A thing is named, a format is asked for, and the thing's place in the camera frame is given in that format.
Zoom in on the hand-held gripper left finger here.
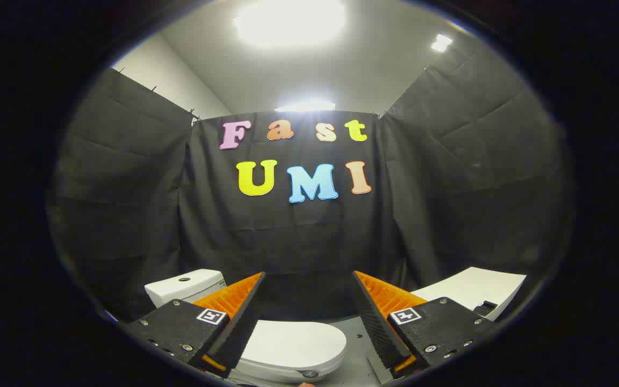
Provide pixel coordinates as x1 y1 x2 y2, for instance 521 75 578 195
126 271 267 378

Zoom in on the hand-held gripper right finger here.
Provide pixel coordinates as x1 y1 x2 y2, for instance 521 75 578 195
351 270 496 380

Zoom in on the white toilet tank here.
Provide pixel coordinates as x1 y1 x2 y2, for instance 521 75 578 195
145 269 227 309

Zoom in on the black backdrop cloth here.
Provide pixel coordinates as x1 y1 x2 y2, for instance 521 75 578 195
46 51 576 324

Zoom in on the white drawer cabinet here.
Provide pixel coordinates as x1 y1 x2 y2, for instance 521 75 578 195
368 267 527 384

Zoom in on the large ceiling light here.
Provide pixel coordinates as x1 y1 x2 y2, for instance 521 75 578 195
233 0 347 48

